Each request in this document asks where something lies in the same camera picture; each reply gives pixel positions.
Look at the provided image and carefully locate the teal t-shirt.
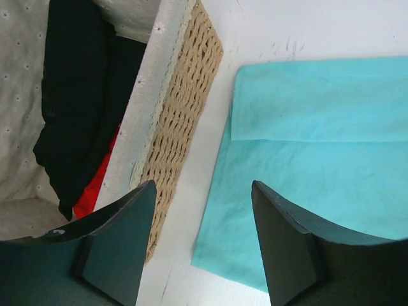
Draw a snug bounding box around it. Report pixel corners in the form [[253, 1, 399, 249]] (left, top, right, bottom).
[[192, 57, 407, 291]]

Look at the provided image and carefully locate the red garment in basket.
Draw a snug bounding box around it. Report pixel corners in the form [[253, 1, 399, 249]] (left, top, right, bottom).
[[73, 129, 119, 219]]

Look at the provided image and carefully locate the wicker laundry basket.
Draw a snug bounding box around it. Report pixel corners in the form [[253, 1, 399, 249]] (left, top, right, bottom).
[[1, 1, 223, 259]]

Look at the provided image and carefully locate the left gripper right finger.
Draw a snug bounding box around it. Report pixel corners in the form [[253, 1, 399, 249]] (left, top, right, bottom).
[[251, 181, 407, 305]]

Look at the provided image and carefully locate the black garment in basket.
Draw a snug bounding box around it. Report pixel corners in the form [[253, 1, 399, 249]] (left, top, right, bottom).
[[33, 1, 146, 219]]

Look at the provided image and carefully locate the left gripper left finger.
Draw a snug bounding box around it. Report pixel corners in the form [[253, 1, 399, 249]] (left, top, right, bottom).
[[1, 180, 156, 305]]

